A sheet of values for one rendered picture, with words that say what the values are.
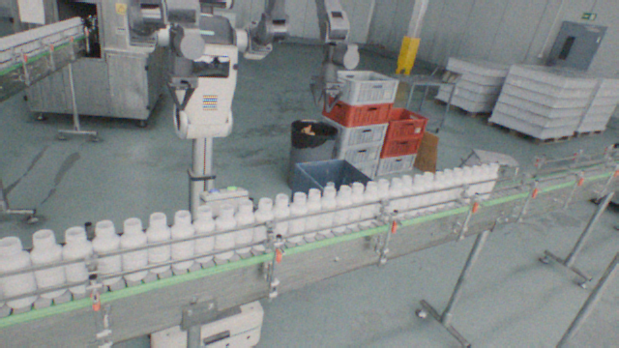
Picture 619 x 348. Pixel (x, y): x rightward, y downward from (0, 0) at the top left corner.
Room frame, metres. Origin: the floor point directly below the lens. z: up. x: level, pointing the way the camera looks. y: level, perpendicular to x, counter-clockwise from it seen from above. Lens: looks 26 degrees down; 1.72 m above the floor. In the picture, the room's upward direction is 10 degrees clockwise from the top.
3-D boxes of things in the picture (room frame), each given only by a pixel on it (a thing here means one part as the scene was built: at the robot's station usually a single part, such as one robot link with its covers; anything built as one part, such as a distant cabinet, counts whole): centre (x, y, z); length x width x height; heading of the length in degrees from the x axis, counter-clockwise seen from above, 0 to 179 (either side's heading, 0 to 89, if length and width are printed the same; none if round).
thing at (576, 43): (9.96, -6.01, 1.05); 1.00 x 0.10 x 2.10; 34
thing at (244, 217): (0.89, 0.16, 1.08); 0.06 x 0.06 x 0.17
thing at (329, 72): (1.18, -0.02, 1.51); 0.10 x 0.07 x 0.07; 34
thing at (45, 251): (0.62, 0.55, 1.08); 0.06 x 0.06 x 0.17
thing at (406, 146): (4.11, -0.92, 0.33); 0.61 x 0.41 x 0.22; 127
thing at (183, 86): (0.93, 0.36, 1.44); 0.07 x 0.07 x 0.09; 35
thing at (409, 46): (11.05, -2.29, 0.55); 0.40 x 0.40 x 1.10; 34
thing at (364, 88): (3.63, -0.40, 1.00); 0.61 x 0.41 x 0.22; 132
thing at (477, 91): (8.11, -3.33, 0.50); 1.23 x 1.05 x 1.00; 123
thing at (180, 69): (0.92, 0.36, 1.51); 0.10 x 0.07 x 0.07; 35
